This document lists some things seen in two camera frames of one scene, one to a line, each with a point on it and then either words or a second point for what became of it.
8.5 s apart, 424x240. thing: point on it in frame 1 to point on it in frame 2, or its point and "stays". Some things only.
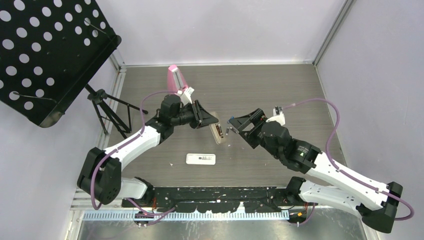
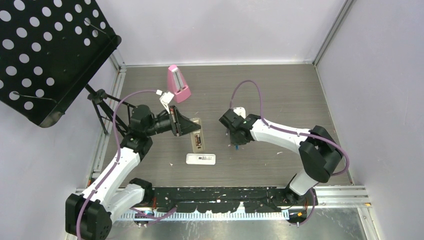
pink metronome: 176,81 stays
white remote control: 200,159 stays
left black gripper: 200,117 to 180,125
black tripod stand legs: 118,110 stays
